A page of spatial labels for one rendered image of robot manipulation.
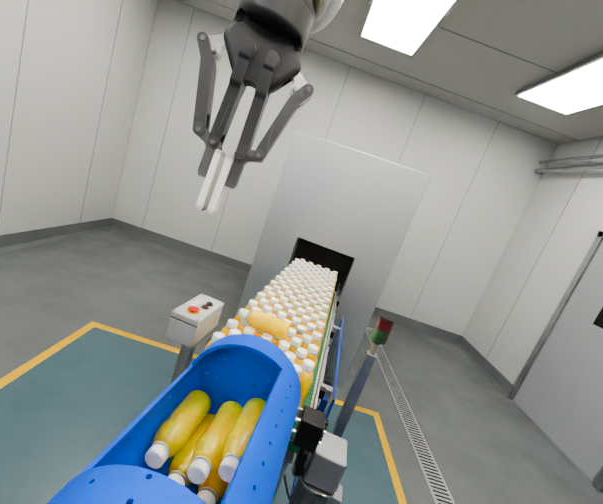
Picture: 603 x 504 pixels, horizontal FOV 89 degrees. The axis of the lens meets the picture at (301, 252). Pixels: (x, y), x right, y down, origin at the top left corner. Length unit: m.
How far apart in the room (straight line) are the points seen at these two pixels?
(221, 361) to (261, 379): 0.11
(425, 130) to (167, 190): 4.00
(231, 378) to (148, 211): 4.73
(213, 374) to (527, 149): 5.49
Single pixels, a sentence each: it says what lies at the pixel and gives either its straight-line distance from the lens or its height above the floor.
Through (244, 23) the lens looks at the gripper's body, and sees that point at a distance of 0.39.
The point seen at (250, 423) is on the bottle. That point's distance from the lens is 0.74.
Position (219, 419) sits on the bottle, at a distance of 0.78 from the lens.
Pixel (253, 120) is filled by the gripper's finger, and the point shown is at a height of 1.66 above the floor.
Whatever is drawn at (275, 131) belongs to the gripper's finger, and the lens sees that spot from 0.36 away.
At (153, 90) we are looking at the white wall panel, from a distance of 5.50.
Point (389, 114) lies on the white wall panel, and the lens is 5.08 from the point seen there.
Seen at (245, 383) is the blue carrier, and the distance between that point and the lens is 0.87.
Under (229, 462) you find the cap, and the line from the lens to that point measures 0.69.
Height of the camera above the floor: 1.62
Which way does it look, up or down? 12 degrees down
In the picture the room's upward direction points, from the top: 19 degrees clockwise
